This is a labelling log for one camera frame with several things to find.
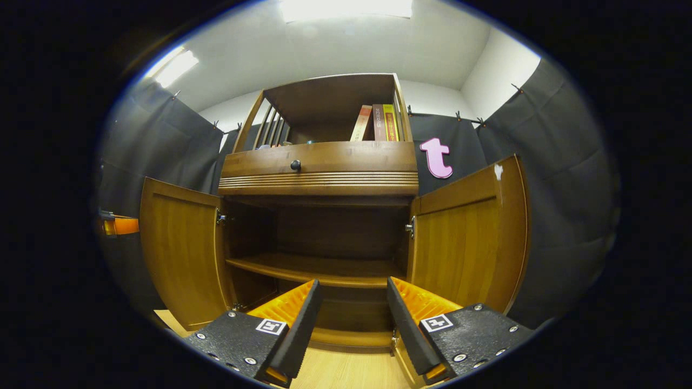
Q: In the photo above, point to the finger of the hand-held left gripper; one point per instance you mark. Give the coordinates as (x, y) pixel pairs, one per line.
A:
(124, 226)

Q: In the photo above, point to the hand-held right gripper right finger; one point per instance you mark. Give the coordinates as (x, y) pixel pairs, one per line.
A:
(411, 335)

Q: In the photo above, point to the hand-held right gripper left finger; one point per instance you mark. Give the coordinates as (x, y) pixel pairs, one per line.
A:
(303, 335)

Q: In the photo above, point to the wooden shoe cabinet door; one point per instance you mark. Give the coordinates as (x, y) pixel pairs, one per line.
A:
(184, 254)
(465, 243)

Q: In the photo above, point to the wooden double-door shoe cabinet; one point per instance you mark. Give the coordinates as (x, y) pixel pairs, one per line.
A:
(324, 162)

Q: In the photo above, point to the silver door hinge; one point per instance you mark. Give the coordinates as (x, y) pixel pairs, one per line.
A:
(395, 340)
(220, 217)
(410, 227)
(238, 307)

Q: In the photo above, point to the wooden cabinet drawer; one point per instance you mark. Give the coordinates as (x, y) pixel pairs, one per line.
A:
(346, 159)

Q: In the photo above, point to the wooden inner shelf board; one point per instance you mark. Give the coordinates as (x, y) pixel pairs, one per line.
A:
(324, 270)

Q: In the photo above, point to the narrow ceiling light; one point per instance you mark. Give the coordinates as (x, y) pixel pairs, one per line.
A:
(173, 67)

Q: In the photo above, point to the round black drawer knob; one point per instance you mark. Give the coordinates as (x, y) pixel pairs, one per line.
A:
(295, 165)

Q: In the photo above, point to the black backdrop cloth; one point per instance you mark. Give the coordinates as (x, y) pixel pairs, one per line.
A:
(562, 216)

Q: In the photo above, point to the dark red book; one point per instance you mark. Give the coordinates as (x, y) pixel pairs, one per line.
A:
(379, 123)

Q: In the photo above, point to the large ceiling light panel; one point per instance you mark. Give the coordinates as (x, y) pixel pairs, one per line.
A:
(346, 9)

